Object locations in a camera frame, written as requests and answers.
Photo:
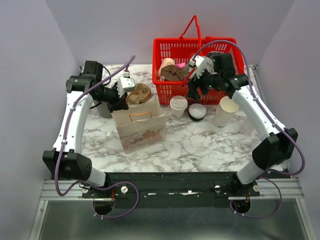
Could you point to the brown fabric scrunchie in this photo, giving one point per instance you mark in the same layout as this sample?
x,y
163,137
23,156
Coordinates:
x,y
172,73

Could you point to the beige cup in basket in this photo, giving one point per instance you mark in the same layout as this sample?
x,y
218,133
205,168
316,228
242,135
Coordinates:
x,y
166,61

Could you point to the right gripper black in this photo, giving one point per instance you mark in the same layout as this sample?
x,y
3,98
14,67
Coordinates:
x,y
193,84

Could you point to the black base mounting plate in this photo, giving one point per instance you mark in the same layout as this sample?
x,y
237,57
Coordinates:
x,y
166,190

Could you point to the black printed cup in basket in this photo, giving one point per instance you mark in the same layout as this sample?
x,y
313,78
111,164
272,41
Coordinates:
x,y
212,54

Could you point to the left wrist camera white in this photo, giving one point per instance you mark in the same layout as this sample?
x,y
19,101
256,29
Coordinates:
x,y
125,84

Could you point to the single white paper cup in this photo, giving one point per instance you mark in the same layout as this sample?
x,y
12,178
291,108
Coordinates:
x,y
178,105

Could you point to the brown cardboard cup carrier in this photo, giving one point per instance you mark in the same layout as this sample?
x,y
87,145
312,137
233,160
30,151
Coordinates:
x,y
140,95

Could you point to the pink item in basket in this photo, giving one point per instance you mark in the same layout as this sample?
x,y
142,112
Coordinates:
x,y
181,65

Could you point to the clear plastic water bottle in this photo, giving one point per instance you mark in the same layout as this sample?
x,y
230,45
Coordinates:
x,y
247,127

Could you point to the white paper takeout bag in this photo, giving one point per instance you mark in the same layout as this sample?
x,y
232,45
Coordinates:
x,y
141,125

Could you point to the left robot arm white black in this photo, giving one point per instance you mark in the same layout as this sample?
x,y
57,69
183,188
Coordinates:
x,y
65,160

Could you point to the grey felt straw holder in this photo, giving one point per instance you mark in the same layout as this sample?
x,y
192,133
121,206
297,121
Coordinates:
x,y
104,111

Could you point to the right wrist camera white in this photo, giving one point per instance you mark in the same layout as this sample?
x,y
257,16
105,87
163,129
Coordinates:
x,y
200,65

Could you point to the aluminium rail frame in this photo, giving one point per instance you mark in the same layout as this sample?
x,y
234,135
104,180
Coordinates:
x,y
280,204

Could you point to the stack of white paper cups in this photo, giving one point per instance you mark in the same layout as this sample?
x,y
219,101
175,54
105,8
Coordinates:
x,y
225,111

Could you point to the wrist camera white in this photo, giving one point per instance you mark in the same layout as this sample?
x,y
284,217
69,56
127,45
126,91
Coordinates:
x,y
125,84
200,65

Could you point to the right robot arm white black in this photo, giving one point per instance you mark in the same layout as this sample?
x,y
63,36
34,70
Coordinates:
x,y
216,71

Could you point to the stack of white lids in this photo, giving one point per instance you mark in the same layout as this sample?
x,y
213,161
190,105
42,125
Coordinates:
x,y
197,112

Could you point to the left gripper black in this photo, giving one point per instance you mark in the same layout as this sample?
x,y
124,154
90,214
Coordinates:
x,y
119,103

